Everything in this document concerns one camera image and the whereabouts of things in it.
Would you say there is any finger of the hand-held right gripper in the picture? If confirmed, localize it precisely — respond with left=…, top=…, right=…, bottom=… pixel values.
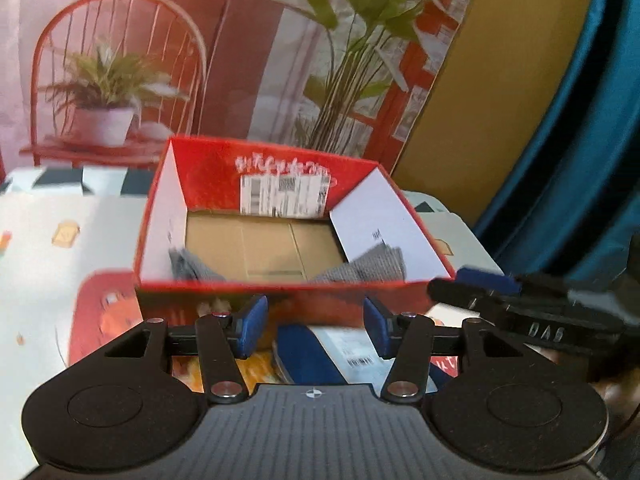
left=456, top=265, right=576, bottom=301
left=428, top=278, right=506, bottom=322

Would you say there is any blue curtain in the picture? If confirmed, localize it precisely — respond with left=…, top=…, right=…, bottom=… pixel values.
left=472, top=0, right=640, bottom=288

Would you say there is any wall poster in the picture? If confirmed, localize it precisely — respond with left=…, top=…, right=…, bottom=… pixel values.
left=0, top=0, right=490, bottom=183

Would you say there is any red printed mat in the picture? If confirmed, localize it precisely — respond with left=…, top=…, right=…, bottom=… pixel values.
left=69, top=269, right=151, bottom=368

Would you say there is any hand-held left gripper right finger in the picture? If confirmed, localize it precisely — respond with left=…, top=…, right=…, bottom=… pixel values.
left=362, top=296, right=532, bottom=406

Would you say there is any white printed tablecloth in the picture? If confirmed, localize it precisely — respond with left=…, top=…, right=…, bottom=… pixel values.
left=0, top=166, right=507, bottom=466

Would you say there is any red cardboard box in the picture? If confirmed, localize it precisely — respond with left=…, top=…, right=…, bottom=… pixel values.
left=133, top=135, right=457, bottom=328

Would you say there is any blue packet with white label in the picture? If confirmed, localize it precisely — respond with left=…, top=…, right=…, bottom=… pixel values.
left=272, top=324, right=397, bottom=387

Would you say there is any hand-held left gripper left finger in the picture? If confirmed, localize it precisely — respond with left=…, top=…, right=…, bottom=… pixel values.
left=103, top=294, right=271, bottom=406

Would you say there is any grey knitted cloth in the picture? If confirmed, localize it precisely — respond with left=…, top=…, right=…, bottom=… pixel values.
left=311, top=242, right=408, bottom=283
left=168, top=247, right=228, bottom=283

